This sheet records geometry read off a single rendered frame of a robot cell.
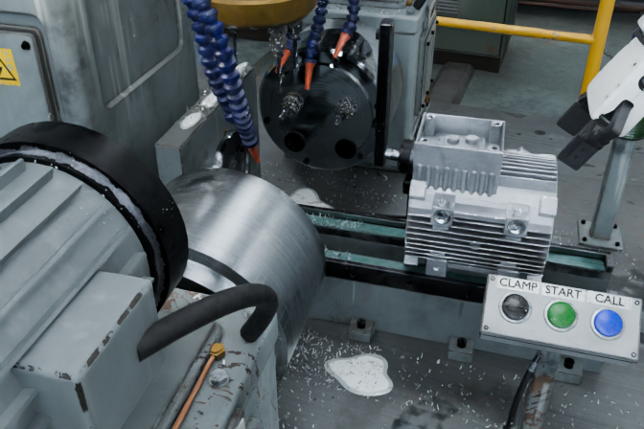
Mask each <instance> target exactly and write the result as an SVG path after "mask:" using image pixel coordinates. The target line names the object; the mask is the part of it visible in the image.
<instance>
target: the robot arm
mask: <svg viewBox="0 0 644 429"><path fill-rule="evenodd" d="M638 25H639V27H637V28H636V29H635V30H634V31H633V32H634V35H635V38H634V39H633V40H632V41H631V42H630V43H628V44H627V45H626V46H625V47H624V48H623V49H622V50H621V51H620V52H619V53H618V54H617V55H616V56H615V57H614V58H613V59H612V60H611V61H610V62H609V63H608V64H607V65H606V66H605V67H604V68H603V69H602V70H601V71H600V72H599V73H598V74H597V75H596V77H595V78H594V79H593V80H592V81H591V83H590V84H589V85H588V88H587V91H586V92H585V93H583V94H582V95H581V96H580V97H579V98H578V100H577V102H574V103H573V104H572V105H571V106H570V107H569V108H568V109H567V110H566V111H565V112H564V113H563V114H562V116H561V117H560V118H559V119H558V120H557V121H556V125H557V126H558V127H560V128H561V129H563V130H564V131H566V132H567V133H569V134H570V135H571V136H575V137H574V138H573V139H572V140H571V141H570V142H569V143H568V144H567V145H566V146H565V147H564V148H563V149H562V150H561V151H560V152H559V153H558V154H557V158H558V159H559V160H560V161H562V162H563V163H565V164H566V165H568V166H569V167H570V168H572V169H574V170H578V169H579V168H581V167H582V166H583V165H584V164H585V163H586V162H587V161H588V160H589V159H590V158H591V157H592V156H593V155H594V154H595V153H596V152H597V151H598V150H601V149H602V148H603V147H604V146H605V145H608V144H609V143H610V141H611V140H613V139H615V138H616V137H623V136H625V135H626V134H627V133H628V132H629V131H630V130H631V129H632V128H633V127H634V126H635V125H636V124H637V123H638V122H639V121H640V120H641V119H642V118H643V117H644V14H643V15H642V16H641V17H640V18H639V20H638ZM601 116H603V117H604V118H606V119H607V120H609V121H610V123H607V122H606V121H604V120H603V119H601V118H600V117H601ZM596 125H599V126H600V127H602V128H603V129H604V130H601V129H598V130H595V131H592V130H593V129H594V127H595V126H596ZM585 126H586V128H585V130H584V131H583V133H582V135H580V134H579V132H580V131H581V130H582V129H583V128H584V127H585Z"/></svg>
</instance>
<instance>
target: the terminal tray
mask: <svg viewBox="0 0 644 429"><path fill-rule="evenodd" d="M445 133H446V134H447V135H446V134H445ZM435 135H436V137H437V138H440V141H439V139H437V138H436V137H435ZM442 135H444V136H442ZM504 135H505V121H497V120H487V119H478V118H470V117H461V116H452V115H443V114H434V113H425V112H424V114H423V117H422V120H421V124H420V127H419V131H418V134H417V138H416V141H415V146H414V158H413V175H412V179H414V180H422V181H426V189H429V187H433V190H435V191H437V190H438V188H442V190H443V192H445V191H446V190H447V189H450V190H451V192H456V190H459V191H460V192H461V193H464V192H465V191H466V192H469V194H470V195H472V194H474V193H475V192H477V194H478V195H479V196H481V195H483V193H486V194H487V196H488V197H491V196H492V195H493V194H496V192H497V185H498V179H499V176H500V171H501V165H502V158H503V150H504ZM462 137H465V138H462ZM482 138H483V139H484V142H486V143H485V145H484V144H483V139H482ZM435 141H436V142H435ZM438 143H439V144H440V145H439V144H438ZM479 143H480V144H479ZM487 146H488V148H487V150H485V149H486V147H487ZM481 147H483V148H481ZM480 148H481V149H480ZM484 148H485V149H484Z"/></svg>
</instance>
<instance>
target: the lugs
mask: <svg viewBox="0 0 644 429"><path fill-rule="evenodd" d="M425 197H426V181H422V180H414V179H412V180H411V182H410V189H409V198H410V199H416V200H423V201H424V200H425ZM557 207H558V198H555V197H548V196H542V197H541V198H540V205H539V213H538V216H543V217H550V218H554V217H555V216H556V214H557ZM419 260H420V258H418V257H412V256H406V255H405V252H404V259H403V264H404V265H406V266H412V267H418V266H419ZM541 277H542V276H538V275H532V274H525V276H524V279H525V280H528V281H534V282H541Z"/></svg>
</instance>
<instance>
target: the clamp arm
mask: <svg viewBox="0 0 644 429"><path fill-rule="evenodd" d="M394 34H395V19H391V18H383V19H382V20H381V22H380V24H379V29H378V30H377V31H376V40H378V41H379V56H378V77H377V98H376V117H374V119H373V121H372V128H374V129H375V141H374V161H373V165H374V166H375V167H382V168H383V167H384V165H385V163H386V161H390V159H386V158H390V156H391V155H390V154H388V153H386V151H387V152H391V149H389V148H391V147H388V134H389V117H390V101H391V84H392V68H393V52H394Z"/></svg>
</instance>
